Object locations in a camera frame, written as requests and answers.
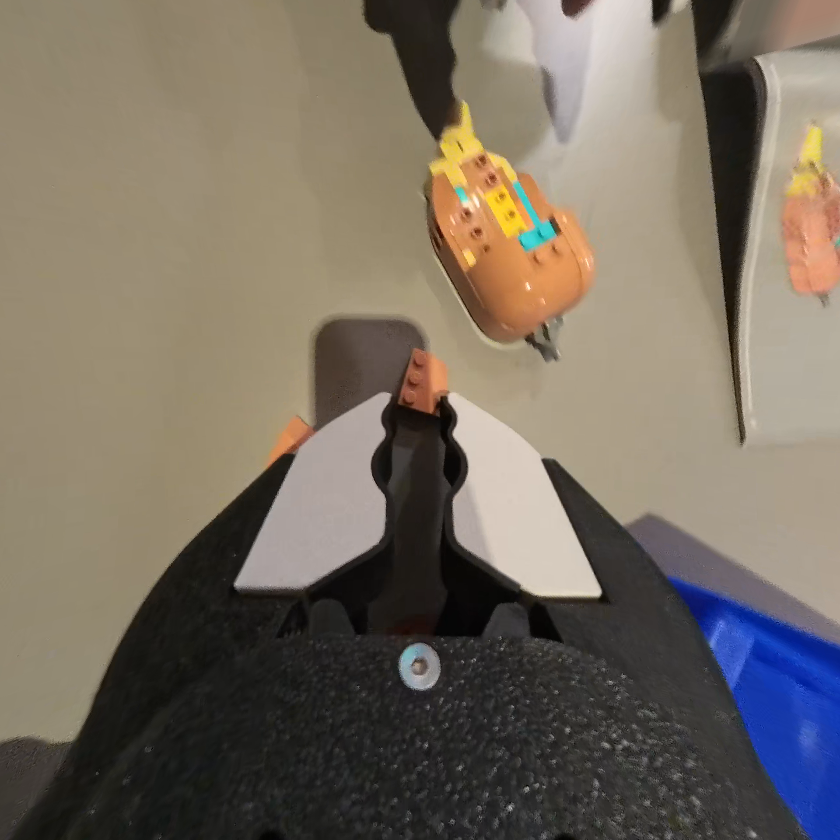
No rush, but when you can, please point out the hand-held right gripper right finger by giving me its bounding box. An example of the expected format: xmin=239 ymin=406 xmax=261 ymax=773
xmin=436 ymin=392 xmax=603 ymax=599

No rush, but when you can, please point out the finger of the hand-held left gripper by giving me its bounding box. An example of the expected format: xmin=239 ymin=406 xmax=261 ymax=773
xmin=514 ymin=0 xmax=608 ymax=144
xmin=363 ymin=0 xmax=462 ymax=140

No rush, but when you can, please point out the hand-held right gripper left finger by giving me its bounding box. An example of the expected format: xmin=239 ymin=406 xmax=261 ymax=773
xmin=234 ymin=392 xmax=396 ymax=596

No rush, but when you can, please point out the brown sloped brick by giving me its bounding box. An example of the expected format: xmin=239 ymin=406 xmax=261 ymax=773
xmin=266 ymin=415 xmax=316 ymax=468
xmin=394 ymin=350 xmax=450 ymax=416

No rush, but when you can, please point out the brown brick vehicle model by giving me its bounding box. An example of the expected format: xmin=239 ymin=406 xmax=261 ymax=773
xmin=423 ymin=101 xmax=597 ymax=362

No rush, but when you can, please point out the blue plastic bin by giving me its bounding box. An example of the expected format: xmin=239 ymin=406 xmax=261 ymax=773
xmin=666 ymin=576 xmax=840 ymax=840

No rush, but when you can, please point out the grey desk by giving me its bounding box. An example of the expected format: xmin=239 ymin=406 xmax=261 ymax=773
xmin=0 ymin=0 xmax=840 ymax=742

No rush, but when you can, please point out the open instruction booklet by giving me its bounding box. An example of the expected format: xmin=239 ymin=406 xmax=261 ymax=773
xmin=699 ymin=29 xmax=840 ymax=447

